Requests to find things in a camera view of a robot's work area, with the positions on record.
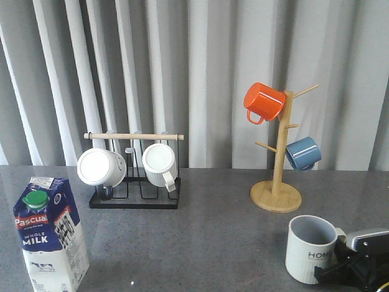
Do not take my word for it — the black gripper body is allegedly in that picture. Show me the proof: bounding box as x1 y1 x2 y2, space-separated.
314 242 388 291

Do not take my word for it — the cream HOME mug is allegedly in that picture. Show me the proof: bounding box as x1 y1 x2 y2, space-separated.
285 215 346 285

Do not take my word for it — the blue white milk carton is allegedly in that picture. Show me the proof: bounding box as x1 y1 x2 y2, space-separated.
13 176 89 291

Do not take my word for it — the wooden mug tree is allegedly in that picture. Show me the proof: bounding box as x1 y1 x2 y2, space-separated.
250 85 318 213

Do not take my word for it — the blue enamel mug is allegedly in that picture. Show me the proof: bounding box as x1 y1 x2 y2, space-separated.
286 136 322 172

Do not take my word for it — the orange enamel mug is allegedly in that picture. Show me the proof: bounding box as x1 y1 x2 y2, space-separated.
244 82 287 125

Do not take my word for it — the white ribbed hanging mug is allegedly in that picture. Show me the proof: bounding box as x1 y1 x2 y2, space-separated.
142 143 178 192

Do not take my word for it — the white smooth hanging mug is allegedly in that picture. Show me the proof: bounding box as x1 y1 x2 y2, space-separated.
77 148 127 200

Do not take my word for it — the grey pleated curtain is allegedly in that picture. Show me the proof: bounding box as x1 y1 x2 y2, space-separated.
1 1 388 171

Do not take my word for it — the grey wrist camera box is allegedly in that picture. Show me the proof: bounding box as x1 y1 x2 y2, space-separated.
346 228 388 254

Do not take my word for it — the black wire mug rack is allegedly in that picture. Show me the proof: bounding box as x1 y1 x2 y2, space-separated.
84 132 185 209

